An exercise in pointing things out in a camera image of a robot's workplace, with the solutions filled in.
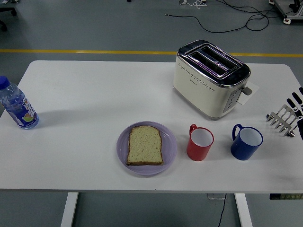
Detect black floor cable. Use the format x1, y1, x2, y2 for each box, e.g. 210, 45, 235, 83
165, 0, 288, 34

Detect purple plate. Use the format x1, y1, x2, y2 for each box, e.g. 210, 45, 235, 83
116, 121, 178, 176

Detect thin black hanging cable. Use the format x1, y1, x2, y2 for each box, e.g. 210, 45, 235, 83
217, 193, 228, 227

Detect black office chair base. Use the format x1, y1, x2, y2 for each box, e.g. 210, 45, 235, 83
0, 7, 18, 32

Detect slice of bread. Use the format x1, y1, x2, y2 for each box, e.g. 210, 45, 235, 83
126, 126, 164, 166

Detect blue enamel cup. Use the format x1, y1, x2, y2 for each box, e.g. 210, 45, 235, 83
231, 123, 264, 161

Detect metal equipment frame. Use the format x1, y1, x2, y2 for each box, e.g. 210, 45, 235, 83
269, 0, 303, 25

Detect white table leg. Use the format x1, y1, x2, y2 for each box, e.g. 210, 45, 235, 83
234, 193, 253, 227
60, 192, 79, 227

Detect cream and chrome toaster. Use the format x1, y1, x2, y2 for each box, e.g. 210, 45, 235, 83
172, 39, 251, 121

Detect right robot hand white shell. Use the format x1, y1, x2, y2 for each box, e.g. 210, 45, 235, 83
285, 87, 303, 142

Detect black table control panel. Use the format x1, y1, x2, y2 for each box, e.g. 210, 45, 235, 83
269, 193, 303, 201

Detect grey box under table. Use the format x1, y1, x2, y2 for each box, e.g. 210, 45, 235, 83
207, 193, 227, 201

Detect water bottle blue cap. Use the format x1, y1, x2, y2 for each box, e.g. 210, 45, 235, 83
0, 76, 40, 130

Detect red enamel cup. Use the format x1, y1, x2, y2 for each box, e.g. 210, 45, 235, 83
186, 123, 215, 162

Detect white floor cables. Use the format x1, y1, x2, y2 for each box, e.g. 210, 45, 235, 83
178, 0, 207, 9

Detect metal toast rack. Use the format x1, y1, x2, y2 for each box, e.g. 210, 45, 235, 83
266, 104, 303, 138

